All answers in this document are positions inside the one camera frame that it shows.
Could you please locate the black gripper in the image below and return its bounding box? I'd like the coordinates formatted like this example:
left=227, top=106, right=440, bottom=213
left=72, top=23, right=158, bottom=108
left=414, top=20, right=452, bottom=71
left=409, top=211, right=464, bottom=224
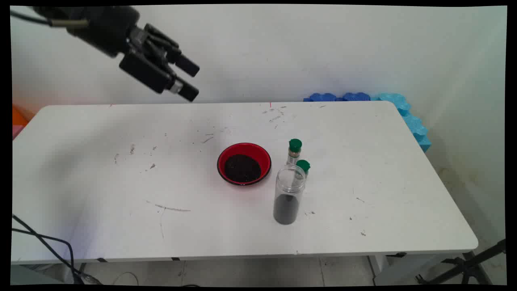
left=65, top=6, right=200, bottom=102

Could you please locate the white table leg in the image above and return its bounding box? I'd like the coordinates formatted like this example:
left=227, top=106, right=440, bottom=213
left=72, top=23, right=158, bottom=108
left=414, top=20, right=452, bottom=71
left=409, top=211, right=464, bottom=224
left=368, top=255, right=465, bottom=285

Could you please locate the light blue foam mat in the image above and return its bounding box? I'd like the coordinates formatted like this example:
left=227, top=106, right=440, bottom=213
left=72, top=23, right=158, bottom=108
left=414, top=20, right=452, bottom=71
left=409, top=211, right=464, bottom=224
left=372, top=93, right=432, bottom=153

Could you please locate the green-capped spice bottle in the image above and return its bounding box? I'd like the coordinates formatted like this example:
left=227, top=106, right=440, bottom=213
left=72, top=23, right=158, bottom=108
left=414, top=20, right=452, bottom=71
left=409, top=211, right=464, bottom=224
left=287, top=139, right=303, bottom=166
left=294, top=160, right=311, bottom=186

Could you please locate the red bowl of black seeds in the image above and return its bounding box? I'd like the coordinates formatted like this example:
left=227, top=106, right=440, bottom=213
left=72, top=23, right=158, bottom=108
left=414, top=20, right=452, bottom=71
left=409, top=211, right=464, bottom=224
left=217, top=143, right=272, bottom=186

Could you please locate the thin white cable loop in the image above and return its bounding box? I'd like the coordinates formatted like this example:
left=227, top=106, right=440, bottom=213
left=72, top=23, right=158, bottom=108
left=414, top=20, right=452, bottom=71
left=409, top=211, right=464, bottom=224
left=112, top=272, right=140, bottom=286

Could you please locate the clear jar with black seeds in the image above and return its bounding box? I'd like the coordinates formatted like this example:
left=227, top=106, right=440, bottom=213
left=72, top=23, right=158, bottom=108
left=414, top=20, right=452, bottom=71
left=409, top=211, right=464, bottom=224
left=273, top=165, right=307, bottom=225

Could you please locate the black tripod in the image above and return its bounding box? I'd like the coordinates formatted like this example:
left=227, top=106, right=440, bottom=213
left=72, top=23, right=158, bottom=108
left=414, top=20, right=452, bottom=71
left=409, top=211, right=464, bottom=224
left=416, top=239, right=506, bottom=285

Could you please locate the black cable with grey end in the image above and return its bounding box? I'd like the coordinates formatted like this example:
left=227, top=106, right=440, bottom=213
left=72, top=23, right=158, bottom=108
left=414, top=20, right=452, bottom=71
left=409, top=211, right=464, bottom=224
left=10, top=9, right=88, bottom=29

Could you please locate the orange object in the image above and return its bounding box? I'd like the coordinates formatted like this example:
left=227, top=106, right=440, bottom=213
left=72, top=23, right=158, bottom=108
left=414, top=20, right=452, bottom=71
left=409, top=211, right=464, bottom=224
left=12, top=104, right=29, bottom=127

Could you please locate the black hanging cable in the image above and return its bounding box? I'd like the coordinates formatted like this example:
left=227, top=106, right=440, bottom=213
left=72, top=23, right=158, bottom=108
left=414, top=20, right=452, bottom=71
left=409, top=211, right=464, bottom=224
left=11, top=213, right=86, bottom=283
left=11, top=228, right=77, bottom=281

